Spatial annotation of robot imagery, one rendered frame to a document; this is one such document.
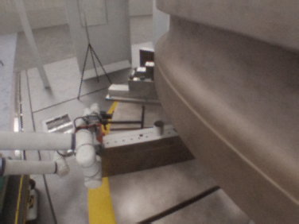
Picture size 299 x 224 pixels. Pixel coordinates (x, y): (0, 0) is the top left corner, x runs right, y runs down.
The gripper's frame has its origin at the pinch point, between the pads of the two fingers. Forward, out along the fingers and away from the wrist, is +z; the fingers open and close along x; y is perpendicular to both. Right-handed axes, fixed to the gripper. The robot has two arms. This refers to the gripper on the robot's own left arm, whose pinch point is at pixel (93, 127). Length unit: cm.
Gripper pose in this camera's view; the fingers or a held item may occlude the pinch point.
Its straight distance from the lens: 131.6
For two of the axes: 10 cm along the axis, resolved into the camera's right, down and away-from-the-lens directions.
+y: -0.3, -8.6, -5.1
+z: 2.3, 4.9, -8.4
